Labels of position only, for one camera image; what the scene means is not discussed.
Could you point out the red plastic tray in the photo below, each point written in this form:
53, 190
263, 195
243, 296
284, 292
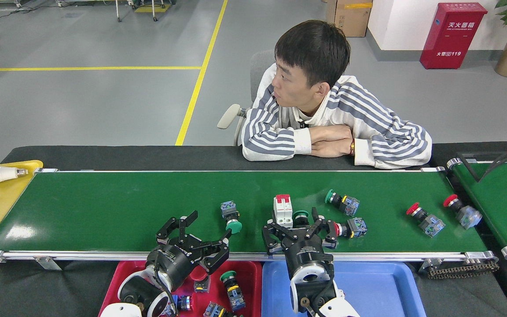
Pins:
253, 281

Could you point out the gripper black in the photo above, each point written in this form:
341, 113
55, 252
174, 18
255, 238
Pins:
174, 264
308, 253

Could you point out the blue plastic tray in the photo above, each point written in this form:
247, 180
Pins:
381, 290

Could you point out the white circuit breaker red switch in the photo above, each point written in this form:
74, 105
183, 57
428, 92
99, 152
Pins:
283, 213

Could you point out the brown cardboard box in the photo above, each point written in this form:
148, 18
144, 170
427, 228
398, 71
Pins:
350, 20

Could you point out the person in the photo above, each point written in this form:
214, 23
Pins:
368, 123

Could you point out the person's right hand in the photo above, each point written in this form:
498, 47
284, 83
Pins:
332, 133

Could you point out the white stand on wheels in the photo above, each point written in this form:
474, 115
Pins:
118, 13

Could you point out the person's left hand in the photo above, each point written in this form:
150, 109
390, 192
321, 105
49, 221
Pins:
335, 149

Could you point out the red fire extinguisher box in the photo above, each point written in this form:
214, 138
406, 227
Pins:
453, 35

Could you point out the long green conveyor belt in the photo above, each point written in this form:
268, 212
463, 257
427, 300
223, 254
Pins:
104, 211

